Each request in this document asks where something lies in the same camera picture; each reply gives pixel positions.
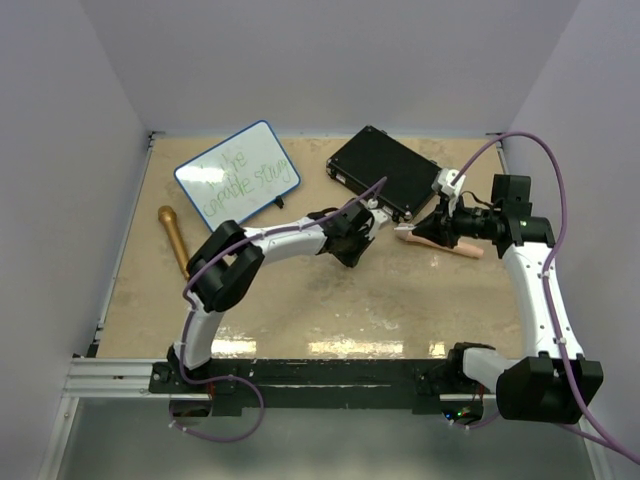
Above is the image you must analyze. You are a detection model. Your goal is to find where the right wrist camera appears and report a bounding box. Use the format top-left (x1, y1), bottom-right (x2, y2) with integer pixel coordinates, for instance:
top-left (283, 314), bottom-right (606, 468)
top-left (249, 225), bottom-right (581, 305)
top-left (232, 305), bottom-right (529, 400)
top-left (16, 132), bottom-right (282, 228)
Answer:
top-left (432, 168), bottom-right (466, 216)

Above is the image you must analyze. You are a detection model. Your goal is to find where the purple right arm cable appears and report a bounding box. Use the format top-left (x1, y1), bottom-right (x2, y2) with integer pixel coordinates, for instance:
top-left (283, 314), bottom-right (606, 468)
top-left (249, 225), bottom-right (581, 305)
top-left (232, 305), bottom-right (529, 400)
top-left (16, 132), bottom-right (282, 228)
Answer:
top-left (452, 131), bottom-right (640, 464)

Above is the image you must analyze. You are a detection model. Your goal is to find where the black hard case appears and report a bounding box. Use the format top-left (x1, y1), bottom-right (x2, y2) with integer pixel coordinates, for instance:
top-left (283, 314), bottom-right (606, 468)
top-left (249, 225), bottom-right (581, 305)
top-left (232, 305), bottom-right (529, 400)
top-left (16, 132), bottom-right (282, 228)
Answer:
top-left (326, 125), bottom-right (441, 223)

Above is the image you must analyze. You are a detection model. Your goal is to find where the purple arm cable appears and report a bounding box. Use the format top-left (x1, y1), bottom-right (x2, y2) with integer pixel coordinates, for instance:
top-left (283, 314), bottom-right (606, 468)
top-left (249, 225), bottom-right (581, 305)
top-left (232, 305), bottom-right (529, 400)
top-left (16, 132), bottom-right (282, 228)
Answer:
top-left (452, 131), bottom-right (640, 464)
top-left (178, 175), bottom-right (389, 386)

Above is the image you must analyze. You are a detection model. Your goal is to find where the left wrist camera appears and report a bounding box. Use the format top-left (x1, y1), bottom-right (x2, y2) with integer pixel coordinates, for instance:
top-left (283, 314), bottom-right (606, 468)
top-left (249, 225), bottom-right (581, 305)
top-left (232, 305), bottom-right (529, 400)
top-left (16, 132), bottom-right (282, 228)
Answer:
top-left (367, 199), bottom-right (390, 237)

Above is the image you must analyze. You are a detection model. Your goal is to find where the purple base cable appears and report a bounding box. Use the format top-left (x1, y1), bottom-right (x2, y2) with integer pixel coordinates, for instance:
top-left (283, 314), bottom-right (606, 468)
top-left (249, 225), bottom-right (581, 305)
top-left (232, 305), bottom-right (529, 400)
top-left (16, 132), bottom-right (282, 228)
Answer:
top-left (168, 374), bottom-right (266, 442)
top-left (447, 409), bottom-right (501, 431)

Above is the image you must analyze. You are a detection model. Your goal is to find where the pink microphone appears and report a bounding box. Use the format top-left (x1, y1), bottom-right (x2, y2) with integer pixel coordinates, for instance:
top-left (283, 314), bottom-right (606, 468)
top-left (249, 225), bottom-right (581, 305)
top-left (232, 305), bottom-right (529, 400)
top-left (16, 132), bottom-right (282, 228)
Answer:
top-left (405, 232), bottom-right (484, 259)

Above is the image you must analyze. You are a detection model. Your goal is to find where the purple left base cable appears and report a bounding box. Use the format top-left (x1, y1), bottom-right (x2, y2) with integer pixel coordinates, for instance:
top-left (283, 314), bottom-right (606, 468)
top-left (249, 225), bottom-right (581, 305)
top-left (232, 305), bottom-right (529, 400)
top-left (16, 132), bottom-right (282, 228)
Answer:
top-left (168, 374), bottom-right (266, 442)

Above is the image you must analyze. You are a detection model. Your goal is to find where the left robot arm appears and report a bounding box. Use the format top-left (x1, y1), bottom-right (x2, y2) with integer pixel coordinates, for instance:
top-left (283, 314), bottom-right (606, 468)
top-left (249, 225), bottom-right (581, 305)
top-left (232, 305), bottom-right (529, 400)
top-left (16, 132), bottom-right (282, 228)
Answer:
top-left (167, 199), bottom-right (390, 392)

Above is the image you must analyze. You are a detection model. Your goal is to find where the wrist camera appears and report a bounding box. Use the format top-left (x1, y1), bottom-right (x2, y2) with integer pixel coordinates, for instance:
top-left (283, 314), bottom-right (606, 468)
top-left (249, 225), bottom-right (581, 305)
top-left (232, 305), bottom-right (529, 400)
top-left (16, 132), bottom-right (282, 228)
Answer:
top-left (432, 168), bottom-right (466, 216)
top-left (367, 199), bottom-right (390, 237)

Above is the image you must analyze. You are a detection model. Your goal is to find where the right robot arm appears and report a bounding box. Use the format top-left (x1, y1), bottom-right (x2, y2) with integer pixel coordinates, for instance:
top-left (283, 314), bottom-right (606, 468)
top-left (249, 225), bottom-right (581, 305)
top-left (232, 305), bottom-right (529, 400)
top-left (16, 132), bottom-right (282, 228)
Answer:
top-left (412, 169), bottom-right (604, 425)

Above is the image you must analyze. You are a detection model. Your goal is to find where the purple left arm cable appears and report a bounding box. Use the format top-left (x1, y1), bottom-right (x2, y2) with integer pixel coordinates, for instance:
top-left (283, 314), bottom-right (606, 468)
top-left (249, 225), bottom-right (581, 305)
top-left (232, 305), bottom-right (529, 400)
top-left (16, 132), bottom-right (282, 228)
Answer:
top-left (178, 175), bottom-right (389, 386)

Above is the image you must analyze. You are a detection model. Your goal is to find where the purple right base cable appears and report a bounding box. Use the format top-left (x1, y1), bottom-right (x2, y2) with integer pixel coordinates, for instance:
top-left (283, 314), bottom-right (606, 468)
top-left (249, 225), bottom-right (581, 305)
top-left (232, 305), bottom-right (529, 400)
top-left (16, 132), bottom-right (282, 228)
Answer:
top-left (447, 409), bottom-right (501, 431)

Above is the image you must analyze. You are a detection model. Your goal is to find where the gold microphone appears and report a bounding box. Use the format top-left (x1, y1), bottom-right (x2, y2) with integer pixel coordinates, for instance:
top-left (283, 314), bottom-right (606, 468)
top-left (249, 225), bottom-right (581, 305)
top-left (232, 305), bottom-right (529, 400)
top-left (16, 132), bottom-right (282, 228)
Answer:
top-left (157, 205), bottom-right (190, 280)

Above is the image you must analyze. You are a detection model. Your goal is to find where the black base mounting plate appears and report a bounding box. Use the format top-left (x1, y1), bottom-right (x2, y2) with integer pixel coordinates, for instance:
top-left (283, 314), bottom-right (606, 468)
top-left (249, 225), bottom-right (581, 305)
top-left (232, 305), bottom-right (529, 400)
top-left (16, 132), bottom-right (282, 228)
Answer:
top-left (149, 359), bottom-right (490, 424)

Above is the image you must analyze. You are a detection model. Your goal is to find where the blue framed whiteboard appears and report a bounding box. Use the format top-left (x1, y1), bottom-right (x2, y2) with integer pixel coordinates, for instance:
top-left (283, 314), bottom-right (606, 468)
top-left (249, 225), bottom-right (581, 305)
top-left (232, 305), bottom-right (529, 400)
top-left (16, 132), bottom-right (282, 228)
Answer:
top-left (173, 120), bottom-right (301, 231)

